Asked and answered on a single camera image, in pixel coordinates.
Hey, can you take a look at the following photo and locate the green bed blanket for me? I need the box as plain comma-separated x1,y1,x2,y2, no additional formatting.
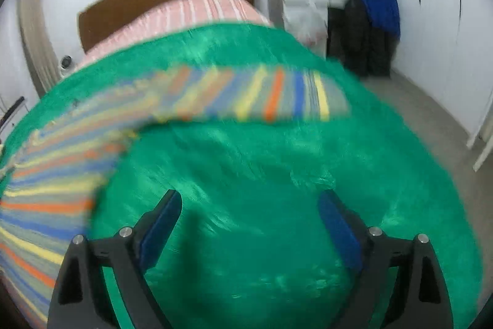
1,23,483,328

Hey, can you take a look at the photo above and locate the blue garment on chair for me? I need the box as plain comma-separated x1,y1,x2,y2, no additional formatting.
361,0,401,39

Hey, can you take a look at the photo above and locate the white security camera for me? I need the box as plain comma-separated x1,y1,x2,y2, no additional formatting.
59,55,75,78

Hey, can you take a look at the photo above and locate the white wardrobe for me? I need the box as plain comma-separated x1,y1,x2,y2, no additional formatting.
393,0,492,149

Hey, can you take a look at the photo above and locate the white desk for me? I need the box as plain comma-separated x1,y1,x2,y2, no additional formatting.
267,0,346,56

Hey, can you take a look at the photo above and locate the pink striped bed sheet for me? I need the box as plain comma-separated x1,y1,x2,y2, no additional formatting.
77,0,271,70

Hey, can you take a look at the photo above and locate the beige curtain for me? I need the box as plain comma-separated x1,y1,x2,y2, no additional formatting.
17,0,61,98

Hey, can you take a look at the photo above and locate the striped knit sweater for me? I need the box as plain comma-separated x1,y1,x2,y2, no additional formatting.
1,65,349,328

